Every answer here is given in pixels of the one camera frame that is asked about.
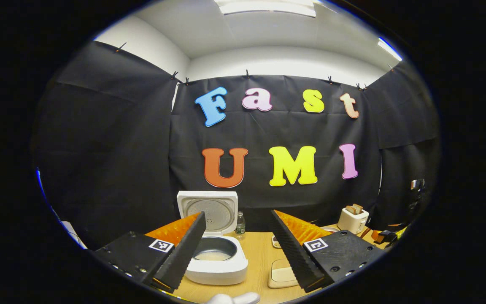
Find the white rice cooker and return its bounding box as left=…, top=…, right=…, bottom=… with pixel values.
left=177, top=191, right=248, bottom=285

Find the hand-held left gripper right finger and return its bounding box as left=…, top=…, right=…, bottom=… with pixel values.
left=270, top=210, right=389, bottom=293

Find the dark wooden spoon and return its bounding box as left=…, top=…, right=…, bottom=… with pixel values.
left=360, top=228, right=382, bottom=242

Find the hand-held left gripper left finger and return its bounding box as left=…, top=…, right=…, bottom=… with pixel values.
left=93, top=211, right=207, bottom=294

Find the white toaster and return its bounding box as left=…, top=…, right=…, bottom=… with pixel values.
left=338, top=207, right=370, bottom=235

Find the cream square tray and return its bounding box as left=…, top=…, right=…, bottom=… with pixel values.
left=267, top=258, right=299, bottom=289

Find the ceiling light panel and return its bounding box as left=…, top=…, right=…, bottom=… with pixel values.
left=216, top=0, right=317, bottom=17
left=378, top=38, right=403, bottom=62

